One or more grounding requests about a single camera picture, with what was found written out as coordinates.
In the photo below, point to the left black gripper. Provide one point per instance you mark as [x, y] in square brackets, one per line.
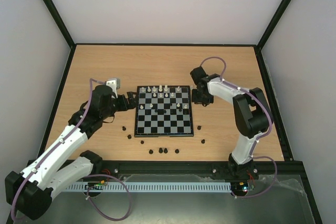
[133, 103]

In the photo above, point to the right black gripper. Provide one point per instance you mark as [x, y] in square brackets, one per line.
[202, 98]

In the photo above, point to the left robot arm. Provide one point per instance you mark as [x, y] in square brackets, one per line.
[32, 191]

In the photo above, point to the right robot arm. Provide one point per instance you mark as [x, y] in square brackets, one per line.
[252, 114]

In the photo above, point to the black silver chess board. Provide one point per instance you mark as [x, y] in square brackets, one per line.
[150, 124]

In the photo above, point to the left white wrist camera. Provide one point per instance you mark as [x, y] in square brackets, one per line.
[114, 84]

